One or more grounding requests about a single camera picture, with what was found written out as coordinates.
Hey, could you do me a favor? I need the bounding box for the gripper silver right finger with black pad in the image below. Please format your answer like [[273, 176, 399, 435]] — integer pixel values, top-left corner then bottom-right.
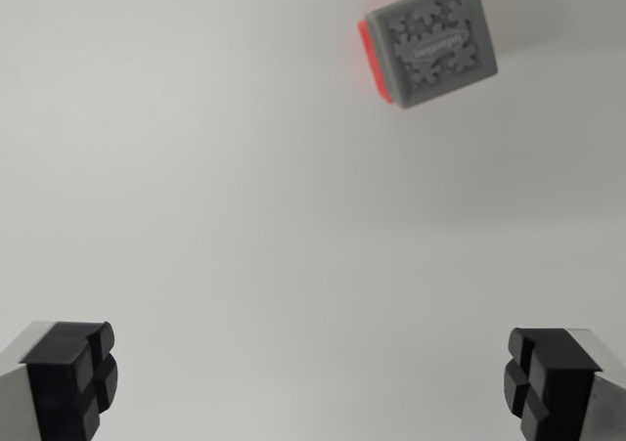
[[503, 327, 626, 441]]

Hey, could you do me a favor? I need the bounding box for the grey embossed cube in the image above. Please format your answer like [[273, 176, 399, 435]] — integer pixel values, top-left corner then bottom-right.
[[365, 0, 499, 110]]

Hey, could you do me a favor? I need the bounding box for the red embossed cube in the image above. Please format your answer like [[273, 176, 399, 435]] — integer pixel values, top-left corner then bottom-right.
[[357, 19, 393, 105]]

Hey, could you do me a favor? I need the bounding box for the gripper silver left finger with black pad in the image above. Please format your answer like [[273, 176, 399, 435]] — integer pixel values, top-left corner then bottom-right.
[[0, 320, 119, 441]]

